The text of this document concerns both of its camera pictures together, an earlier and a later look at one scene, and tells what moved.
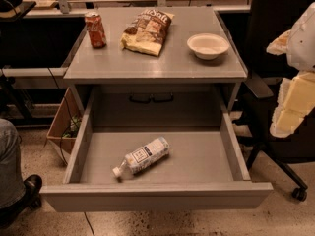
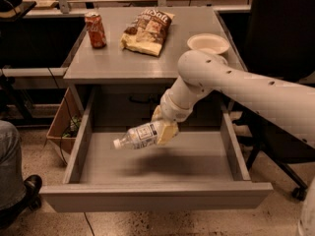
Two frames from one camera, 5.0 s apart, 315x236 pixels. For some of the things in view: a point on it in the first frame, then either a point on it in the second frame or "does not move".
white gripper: (302, 43) -> (173, 110)
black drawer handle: (157, 98) does not move
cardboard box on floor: (66, 122) does not move
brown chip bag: (147, 31) does not move
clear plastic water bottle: (142, 157) -> (142, 137)
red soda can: (95, 29) does not move
